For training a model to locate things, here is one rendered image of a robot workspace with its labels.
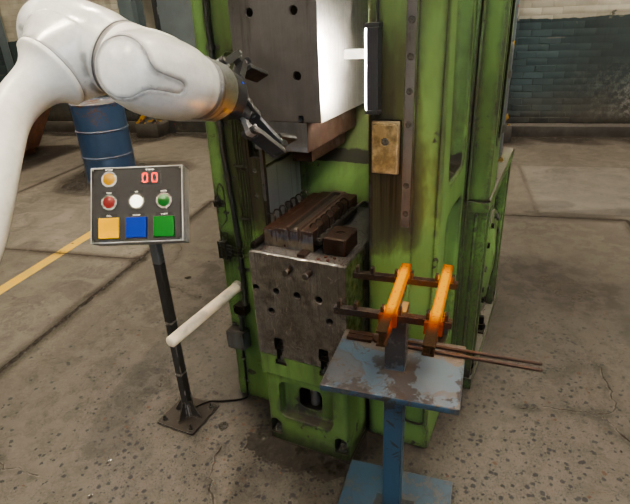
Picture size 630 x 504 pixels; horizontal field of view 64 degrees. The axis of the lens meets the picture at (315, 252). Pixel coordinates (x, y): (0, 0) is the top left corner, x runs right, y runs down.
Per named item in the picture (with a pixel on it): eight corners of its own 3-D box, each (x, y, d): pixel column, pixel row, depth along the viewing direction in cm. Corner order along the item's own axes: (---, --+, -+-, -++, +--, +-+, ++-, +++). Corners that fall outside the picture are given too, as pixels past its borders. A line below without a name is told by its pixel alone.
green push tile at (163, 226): (174, 236, 180) (174, 215, 181) (153, 236, 181) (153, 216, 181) (175, 236, 182) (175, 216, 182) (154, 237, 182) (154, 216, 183)
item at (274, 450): (342, 506, 189) (342, 504, 188) (214, 458, 212) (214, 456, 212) (376, 433, 221) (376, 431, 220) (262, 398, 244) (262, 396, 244)
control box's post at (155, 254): (190, 418, 234) (146, 198, 188) (183, 416, 236) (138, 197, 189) (195, 413, 237) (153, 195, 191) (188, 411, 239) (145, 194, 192)
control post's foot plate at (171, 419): (193, 437, 223) (189, 422, 220) (154, 423, 232) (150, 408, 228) (221, 406, 241) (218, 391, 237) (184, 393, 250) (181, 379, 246)
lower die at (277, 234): (313, 252, 177) (312, 230, 173) (264, 244, 185) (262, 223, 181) (356, 212, 211) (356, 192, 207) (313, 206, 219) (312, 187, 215)
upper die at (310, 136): (308, 153, 162) (306, 123, 158) (255, 149, 170) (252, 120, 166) (356, 126, 196) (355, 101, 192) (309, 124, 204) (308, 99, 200)
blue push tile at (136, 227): (146, 237, 181) (146, 216, 181) (125, 237, 181) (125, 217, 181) (148, 237, 183) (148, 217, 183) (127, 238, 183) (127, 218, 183)
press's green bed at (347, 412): (349, 465, 206) (347, 374, 186) (270, 438, 221) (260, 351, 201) (390, 382, 251) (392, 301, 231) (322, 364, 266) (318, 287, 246)
